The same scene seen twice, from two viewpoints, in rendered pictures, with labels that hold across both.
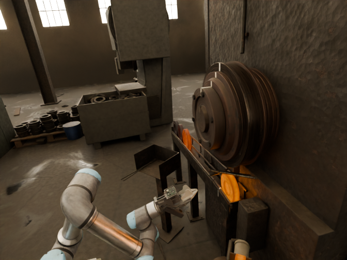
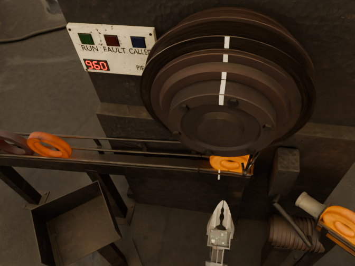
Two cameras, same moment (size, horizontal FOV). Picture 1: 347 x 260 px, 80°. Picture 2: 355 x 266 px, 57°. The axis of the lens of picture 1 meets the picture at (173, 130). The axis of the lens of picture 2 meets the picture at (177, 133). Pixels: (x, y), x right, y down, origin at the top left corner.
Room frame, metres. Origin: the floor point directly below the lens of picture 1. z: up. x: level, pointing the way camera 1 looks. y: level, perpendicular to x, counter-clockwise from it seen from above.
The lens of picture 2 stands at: (0.74, 0.34, 1.83)
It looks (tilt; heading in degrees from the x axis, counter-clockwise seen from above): 56 degrees down; 298
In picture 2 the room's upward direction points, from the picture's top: 8 degrees counter-clockwise
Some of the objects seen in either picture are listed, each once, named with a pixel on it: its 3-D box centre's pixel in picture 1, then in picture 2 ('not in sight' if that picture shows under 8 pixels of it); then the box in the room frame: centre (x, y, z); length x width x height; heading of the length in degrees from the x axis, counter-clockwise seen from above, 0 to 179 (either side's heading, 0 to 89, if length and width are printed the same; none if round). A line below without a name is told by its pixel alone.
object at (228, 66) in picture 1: (225, 115); (224, 95); (0.90, -0.25, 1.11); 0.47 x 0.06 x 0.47; 12
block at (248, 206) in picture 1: (252, 225); (282, 173); (0.67, -0.31, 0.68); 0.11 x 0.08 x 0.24; 102
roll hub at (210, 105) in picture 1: (205, 118); (220, 123); (0.88, -0.15, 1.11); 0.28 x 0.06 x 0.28; 12
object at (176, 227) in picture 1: (161, 193); (99, 246); (1.32, 0.14, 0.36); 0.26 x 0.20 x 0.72; 47
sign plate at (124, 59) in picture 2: not in sight; (116, 51); (1.25, -0.28, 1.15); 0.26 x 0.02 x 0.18; 12
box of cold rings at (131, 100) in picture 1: (115, 114); not in sight; (3.45, 0.97, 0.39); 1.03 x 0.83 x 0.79; 106
